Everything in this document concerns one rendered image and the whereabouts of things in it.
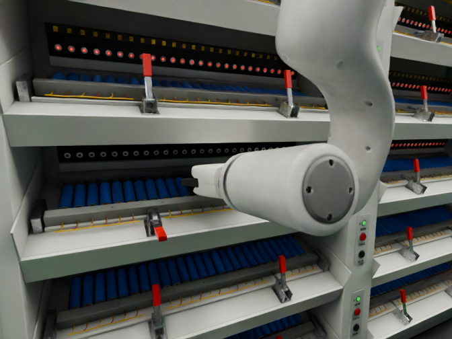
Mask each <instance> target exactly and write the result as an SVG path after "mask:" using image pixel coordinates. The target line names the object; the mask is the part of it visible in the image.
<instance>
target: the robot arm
mask: <svg viewBox="0 0 452 339"><path fill-rule="evenodd" d="M384 4H385V0H281V4H280V9H279V13H278V20H277V25H276V38H275V44H276V51H277V53H278V55H279V57H280V58H281V59H282V61H283V62H284V63H286V64H287V65H288V66H290V67H291V68H292V69H294V70H296V71H297V72H298V73H300V74H302V75H303V76H304V77H306V78H307V79H308V80H310V81H311V82H312V83H313V84H315V85H316V86H317V88H318V89H319V90H320V91H321V93H322V94H323V96H324V98H325V100H326V103H327V105H328V110H329V114H330V131H329V136H328V142H327V143H316V144H310V145H299V146H294V147H284V148H278V149H268V150H262V151H252V152H246V153H239V154H237V155H234V156H233V157H231V158H230V159H229V160H228V161H227V162H226V163H220V164H209V165H195V166H194V167H192V176H190V178H185V179H181V186H192V187H195V188H194V190H193V192H194V193H195V194H197V195H200V196H206V197H211V198H220V199H223V200H224V201H225V203H226V204H227V205H228V206H229V207H231V208H232V209H234V210H236V211H239V212H241V213H245V214H248V215H251V216H254V217H257V218H260V219H264V220H266V221H270V222H273V223H276V224H279V225H282V226H285V227H288V228H291V229H295V230H297V231H301V232H304V233H307V234H310V235H314V236H327V235H331V234H333V233H335V232H337V231H339V230H340V229H341V228H343V226H345V224H347V222H348V221H349V220H350V218H351V216H352V215H354V214H356V213H357V212H359V211H360V210H361V209H362V208H363V207H364V206H365V205H366V204H367V202H368V201H369V199H370V197H371V195H372V193H373V191H374V189H375V187H376V185H377V183H378V181H379V178H380V175H381V172H382V170H383V166H384V165H385V161H386V159H387V155H388V153H389V149H390V147H391V142H392V139H393V133H394V128H395V120H396V111H395V103H394V98H393V93H392V89H391V85H390V82H389V79H388V76H387V73H386V71H385V68H384V66H383V63H382V62H381V59H380V56H379V52H378V50H377V41H376V35H377V26H378V23H379V18H380V16H381V12H382V10H383V6H384Z"/></svg>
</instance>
